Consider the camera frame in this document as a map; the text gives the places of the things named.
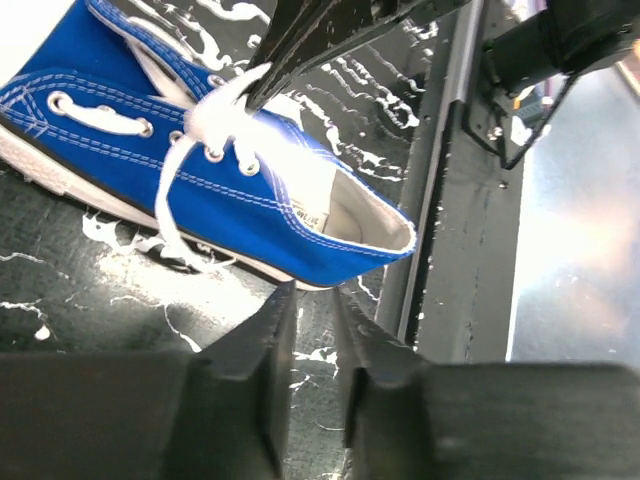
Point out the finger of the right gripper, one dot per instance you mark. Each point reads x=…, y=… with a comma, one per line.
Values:
x=305, y=34

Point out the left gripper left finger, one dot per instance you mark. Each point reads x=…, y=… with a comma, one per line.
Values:
x=233, y=415

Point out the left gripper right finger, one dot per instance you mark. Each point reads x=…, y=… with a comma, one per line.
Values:
x=382, y=384

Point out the blue sneaker with white laces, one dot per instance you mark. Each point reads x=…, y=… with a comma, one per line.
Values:
x=136, y=108

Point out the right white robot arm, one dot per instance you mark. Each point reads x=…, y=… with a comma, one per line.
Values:
x=567, y=37

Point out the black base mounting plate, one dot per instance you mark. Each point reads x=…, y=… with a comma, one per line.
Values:
x=452, y=299

